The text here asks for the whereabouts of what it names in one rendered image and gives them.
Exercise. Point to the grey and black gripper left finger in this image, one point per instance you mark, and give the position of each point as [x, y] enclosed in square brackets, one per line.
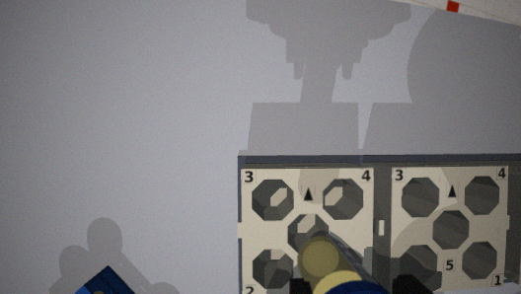
[299, 286]

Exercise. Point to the blue tube rack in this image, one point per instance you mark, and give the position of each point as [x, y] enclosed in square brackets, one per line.
[106, 281]

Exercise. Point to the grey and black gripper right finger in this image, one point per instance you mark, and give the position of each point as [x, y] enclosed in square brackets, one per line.
[408, 284]

